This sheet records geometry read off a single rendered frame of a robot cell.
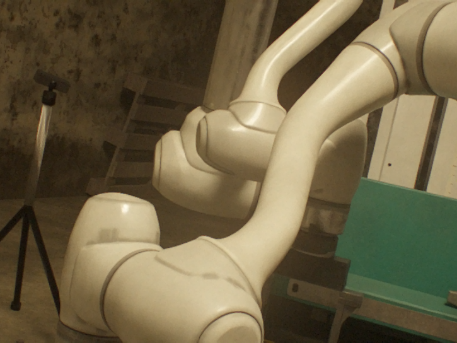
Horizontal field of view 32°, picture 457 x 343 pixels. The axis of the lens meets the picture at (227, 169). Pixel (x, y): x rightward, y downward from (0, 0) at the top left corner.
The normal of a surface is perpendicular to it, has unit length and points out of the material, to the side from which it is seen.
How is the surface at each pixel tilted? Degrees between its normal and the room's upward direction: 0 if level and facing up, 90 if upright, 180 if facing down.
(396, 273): 90
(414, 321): 90
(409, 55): 110
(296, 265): 90
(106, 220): 67
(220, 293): 30
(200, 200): 125
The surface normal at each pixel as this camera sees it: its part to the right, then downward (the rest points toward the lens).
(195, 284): -0.11, -0.89
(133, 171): 0.84, 0.39
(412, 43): -0.68, 0.01
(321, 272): -0.27, 0.03
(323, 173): 0.01, 0.17
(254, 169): -0.03, 0.64
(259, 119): 0.19, -0.38
